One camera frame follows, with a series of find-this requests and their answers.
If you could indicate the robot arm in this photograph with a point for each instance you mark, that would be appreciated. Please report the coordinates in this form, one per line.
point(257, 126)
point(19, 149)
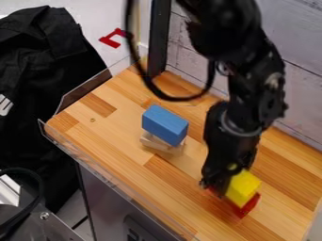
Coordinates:
point(234, 34)

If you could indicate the grey metal frame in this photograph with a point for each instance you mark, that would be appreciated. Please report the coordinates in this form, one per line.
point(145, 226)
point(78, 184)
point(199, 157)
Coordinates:
point(33, 224)

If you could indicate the black cloth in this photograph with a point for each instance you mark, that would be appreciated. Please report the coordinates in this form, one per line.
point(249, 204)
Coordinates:
point(42, 94)

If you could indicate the yellow block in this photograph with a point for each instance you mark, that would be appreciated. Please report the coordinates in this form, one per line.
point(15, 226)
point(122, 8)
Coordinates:
point(243, 188)

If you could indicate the black post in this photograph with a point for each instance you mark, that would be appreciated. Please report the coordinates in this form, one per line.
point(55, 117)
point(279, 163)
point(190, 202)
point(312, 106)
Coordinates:
point(159, 37)

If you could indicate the plain wooden block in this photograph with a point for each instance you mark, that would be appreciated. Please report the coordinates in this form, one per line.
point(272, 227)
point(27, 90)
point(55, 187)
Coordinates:
point(157, 145)

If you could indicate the blue block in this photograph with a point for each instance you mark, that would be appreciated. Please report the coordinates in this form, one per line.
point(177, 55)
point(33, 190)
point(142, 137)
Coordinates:
point(164, 125)

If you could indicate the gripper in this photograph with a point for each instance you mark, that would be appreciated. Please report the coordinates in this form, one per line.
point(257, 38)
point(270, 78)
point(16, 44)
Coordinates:
point(228, 147)

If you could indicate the red block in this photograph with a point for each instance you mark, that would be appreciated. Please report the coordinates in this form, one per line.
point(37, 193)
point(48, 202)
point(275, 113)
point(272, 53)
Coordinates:
point(248, 207)

